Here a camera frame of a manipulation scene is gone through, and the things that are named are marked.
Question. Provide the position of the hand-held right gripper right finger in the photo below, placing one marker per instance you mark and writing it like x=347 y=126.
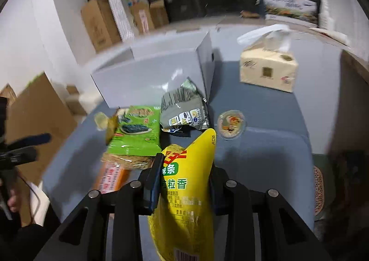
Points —
x=215 y=192

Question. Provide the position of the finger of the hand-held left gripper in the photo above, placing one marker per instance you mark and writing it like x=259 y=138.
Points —
x=20 y=156
x=33 y=139

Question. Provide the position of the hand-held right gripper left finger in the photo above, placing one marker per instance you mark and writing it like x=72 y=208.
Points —
x=152 y=189

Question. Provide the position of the yellow snack bag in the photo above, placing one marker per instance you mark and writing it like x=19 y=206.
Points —
x=184 y=192

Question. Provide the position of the person's left hand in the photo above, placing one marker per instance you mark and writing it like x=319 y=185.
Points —
x=13 y=202

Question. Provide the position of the large flat cardboard sheet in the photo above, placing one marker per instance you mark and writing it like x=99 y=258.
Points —
x=37 y=122

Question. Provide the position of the orange cracker packet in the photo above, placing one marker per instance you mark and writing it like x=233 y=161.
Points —
x=111 y=177

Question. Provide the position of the low stacked cardboard boxes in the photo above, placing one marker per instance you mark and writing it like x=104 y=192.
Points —
x=75 y=99

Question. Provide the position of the green seaweed snack packet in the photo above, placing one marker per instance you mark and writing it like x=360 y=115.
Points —
x=137 y=131

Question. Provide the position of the round clear snack cup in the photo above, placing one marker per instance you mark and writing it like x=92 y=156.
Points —
x=231 y=124

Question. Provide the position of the small pale yellow packet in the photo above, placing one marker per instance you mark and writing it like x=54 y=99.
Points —
x=100 y=120

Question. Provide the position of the grey snack packet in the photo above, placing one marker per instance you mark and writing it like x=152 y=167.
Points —
x=184 y=105

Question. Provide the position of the woven basket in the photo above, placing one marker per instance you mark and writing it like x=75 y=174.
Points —
x=318 y=190

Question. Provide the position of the white cardboard box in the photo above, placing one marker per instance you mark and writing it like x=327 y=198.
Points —
x=150 y=76

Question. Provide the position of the beige tissue pack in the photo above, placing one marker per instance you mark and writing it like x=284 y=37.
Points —
x=268 y=71

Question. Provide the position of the tall brown cardboard box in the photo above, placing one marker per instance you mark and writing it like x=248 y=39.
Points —
x=99 y=23

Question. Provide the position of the white striped paper bag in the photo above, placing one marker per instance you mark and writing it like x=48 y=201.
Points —
x=121 y=16

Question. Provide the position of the small brown cardboard box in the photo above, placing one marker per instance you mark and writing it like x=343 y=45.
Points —
x=158 y=13

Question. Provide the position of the printed tissue box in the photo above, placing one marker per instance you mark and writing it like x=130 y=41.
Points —
x=288 y=7

